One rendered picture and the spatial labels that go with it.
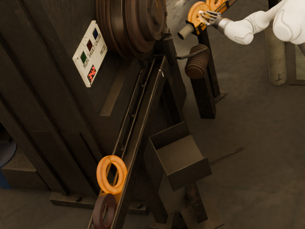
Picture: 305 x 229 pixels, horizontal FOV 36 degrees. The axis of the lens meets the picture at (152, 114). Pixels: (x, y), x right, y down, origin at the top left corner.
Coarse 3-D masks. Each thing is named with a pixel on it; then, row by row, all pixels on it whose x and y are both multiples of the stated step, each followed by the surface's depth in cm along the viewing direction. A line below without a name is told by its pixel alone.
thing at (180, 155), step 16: (176, 128) 235; (160, 144) 239; (176, 144) 240; (192, 144) 238; (160, 160) 221; (176, 160) 234; (192, 160) 232; (176, 176) 217; (192, 176) 221; (192, 192) 252; (192, 208) 270; (208, 208) 279; (192, 224) 275; (208, 224) 272
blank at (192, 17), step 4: (196, 4) 283; (200, 4) 283; (204, 4) 285; (192, 8) 283; (196, 8) 282; (200, 8) 285; (204, 8) 287; (208, 8) 290; (192, 12) 282; (196, 12) 284; (208, 12) 291; (188, 16) 285; (192, 16) 284; (196, 16) 286; (188, 20) 287; (192, 20) 286; (196, 20) 288; (200, 20) 290; (196, 24) 290
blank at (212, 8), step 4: (208, 0) 288; (212, 0) 289; (220, 0) 295; (224, 0) 295; (208, 4) 289; (212, 4) 290; (216, 4) 296; (220, 4) 295; (224, 4) 297; (212, 8) 292
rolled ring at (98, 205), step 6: (102, 198) 208; (108, 198) 212; (114, 198) 218; (96, 204) 206; (102, 204) 207; (108, 204) 218; (114, 204) 219; (96, 210) 205; (102, 210) 207; (108, 210) 219; (114, 210) 219; (96, 216) 205; (102, 216) 207; (108, 216) 219; (96, 222) 205; (102, 222) 207; (108, 222) 217; (96, 228) 206; (102, 228) 207; (108, 228) 213
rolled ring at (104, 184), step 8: (104, 160) 220; (112, 160) 224; (120, 160) 229; (104, 168) 219; (120, 168) 229; (104, 176) 218; (120, 176) 230; (104, 184) 217; (120, 184) 226; (112, 192) 220
